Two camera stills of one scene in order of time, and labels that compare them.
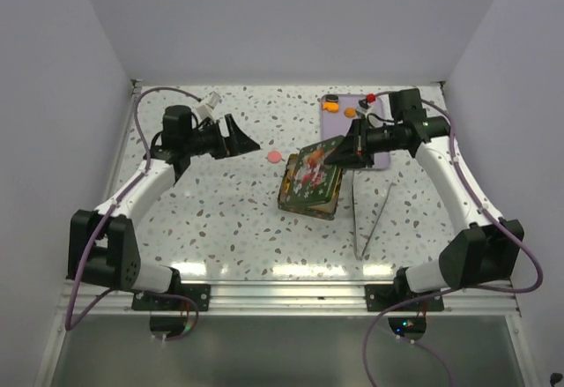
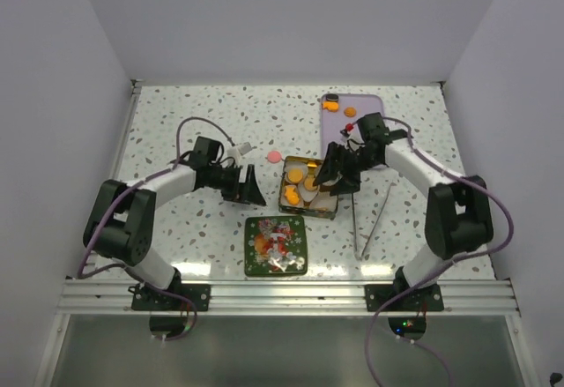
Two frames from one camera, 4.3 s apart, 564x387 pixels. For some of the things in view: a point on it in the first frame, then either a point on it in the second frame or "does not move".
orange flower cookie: (330, 106) does not move
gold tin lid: (307, 179) to (275, 246)
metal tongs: (354, 217) does not move
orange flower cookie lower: (350, 113) does not move
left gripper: (235, 143) to (247, 191)
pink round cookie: (274, 156) does not move
